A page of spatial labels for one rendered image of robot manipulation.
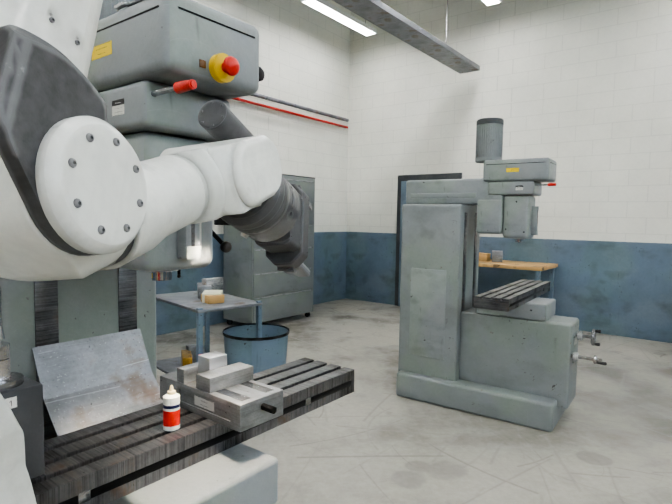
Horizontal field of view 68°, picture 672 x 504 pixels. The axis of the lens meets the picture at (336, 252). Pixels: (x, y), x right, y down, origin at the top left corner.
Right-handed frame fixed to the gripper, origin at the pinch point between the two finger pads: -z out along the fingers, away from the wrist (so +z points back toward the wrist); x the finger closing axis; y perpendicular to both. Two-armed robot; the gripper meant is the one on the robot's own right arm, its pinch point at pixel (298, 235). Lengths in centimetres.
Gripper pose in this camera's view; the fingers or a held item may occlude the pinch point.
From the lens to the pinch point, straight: 76.0
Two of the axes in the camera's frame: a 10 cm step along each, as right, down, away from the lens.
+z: -2.9, -2.7, -9.2
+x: 0.1, -9.6, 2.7
